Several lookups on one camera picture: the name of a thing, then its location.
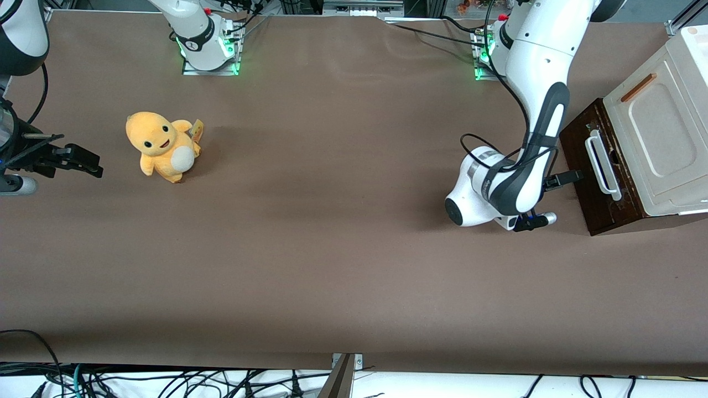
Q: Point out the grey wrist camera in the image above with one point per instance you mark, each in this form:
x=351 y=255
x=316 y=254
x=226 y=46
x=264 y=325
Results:
x=545 y=219
x=16 y=185

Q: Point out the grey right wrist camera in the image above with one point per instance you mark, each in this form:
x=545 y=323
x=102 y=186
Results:
x=16 y=185

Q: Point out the white cabinet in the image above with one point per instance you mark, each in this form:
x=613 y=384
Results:
x=664 y=138

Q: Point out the brown table cover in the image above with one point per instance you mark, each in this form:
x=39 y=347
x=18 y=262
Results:
x=354 y=221

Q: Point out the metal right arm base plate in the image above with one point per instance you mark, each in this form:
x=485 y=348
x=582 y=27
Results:
x=210 y=71

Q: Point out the orange plush toy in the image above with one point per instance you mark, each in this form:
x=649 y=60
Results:
x=163 y=146

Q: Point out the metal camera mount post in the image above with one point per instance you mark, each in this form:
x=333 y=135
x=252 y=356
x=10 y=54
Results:
x=340 y=381

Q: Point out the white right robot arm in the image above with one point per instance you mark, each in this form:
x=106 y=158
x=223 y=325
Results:
x=202 y=33

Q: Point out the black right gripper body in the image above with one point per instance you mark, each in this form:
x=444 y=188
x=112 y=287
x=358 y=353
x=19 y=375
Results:
x=34 y=156

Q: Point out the dark brown wooden drawer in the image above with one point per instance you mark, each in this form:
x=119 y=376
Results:
x=578 y=149

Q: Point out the aluminium frame bar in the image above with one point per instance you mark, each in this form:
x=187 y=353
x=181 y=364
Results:
x=686 y=16

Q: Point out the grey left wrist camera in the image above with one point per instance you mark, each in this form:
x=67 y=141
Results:
x=545 y=219

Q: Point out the grey power strip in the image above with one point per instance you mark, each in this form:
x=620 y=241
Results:
x=362 y=8

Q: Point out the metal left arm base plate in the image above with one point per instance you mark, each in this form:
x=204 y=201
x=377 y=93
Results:
x=480 y=74

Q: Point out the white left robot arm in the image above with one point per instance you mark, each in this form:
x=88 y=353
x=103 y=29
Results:
x=542 y=50

